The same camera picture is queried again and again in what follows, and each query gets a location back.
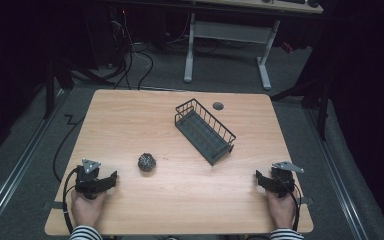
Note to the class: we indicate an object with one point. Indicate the person's right hand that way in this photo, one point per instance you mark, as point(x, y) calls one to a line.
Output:
point(281, 210)

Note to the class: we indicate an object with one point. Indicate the round grey table grommet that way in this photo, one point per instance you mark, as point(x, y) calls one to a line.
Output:
point(218, 106)

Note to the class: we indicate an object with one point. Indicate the metal floor rail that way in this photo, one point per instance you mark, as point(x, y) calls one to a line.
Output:
point(16, 173)
point(338, 170)

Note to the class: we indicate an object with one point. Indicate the small red object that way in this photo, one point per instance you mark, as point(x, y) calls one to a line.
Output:
point(287, 47)

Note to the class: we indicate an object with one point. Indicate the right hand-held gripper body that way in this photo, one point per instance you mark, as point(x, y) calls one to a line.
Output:
point(282, 180)

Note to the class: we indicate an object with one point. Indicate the person's left hand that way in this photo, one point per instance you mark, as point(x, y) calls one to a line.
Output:
point(86, 210)

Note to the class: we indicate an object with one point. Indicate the grey tape strip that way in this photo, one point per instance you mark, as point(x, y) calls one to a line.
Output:
point(306, 200)
point(53, 204)

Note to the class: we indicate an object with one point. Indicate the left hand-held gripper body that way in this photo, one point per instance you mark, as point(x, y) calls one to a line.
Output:
point(87, 181)

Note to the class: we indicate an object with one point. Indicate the dark computer tower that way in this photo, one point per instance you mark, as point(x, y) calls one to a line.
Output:
point(101, 36)

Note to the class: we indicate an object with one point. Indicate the steel wool scrubber ball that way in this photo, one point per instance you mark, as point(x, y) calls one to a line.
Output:
point(146, 162)

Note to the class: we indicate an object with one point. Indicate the black keyboard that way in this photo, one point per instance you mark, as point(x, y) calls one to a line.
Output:
point(291, 1)

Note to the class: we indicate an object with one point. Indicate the white-framed background desk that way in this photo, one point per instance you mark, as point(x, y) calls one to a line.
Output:
point(230, 31)

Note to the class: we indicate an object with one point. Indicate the black metal stand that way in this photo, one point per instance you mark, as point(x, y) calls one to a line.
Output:
point(49, 90)
point(321, 103)

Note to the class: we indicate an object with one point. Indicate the black computer mouse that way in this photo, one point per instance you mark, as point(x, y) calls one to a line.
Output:
point(313, 3)

